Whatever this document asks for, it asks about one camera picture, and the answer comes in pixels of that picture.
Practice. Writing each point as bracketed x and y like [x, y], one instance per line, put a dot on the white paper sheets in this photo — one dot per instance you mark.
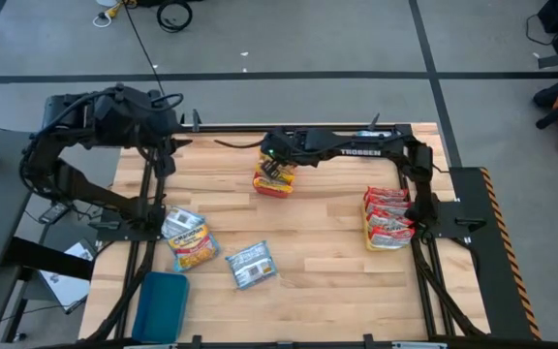
[66, 286]

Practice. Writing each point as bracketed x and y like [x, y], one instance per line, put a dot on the black aluminium rig frame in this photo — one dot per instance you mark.
[230, 128]

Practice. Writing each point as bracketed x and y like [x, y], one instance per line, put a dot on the black power adapter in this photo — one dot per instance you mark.
[55, 213]

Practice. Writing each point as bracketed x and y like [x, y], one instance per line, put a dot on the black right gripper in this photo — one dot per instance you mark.
[284, 145]

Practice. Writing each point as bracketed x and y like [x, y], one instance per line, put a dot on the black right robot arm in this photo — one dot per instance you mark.
[366, 145]

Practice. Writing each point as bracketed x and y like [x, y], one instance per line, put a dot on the teal plastic bin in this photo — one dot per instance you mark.
[160, 307]

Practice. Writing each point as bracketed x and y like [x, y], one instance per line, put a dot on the black plate with hazard tape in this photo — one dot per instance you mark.
[497, 271]

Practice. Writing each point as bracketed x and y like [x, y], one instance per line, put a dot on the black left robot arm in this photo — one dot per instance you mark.
[66, 179]

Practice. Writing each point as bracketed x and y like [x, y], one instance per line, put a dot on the red plastic bin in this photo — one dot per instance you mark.
[273, 193]

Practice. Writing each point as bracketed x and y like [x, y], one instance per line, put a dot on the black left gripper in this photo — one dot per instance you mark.
[153, 121]

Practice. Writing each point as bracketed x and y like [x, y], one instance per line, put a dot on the black desk beam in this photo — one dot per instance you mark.
[46, 257]

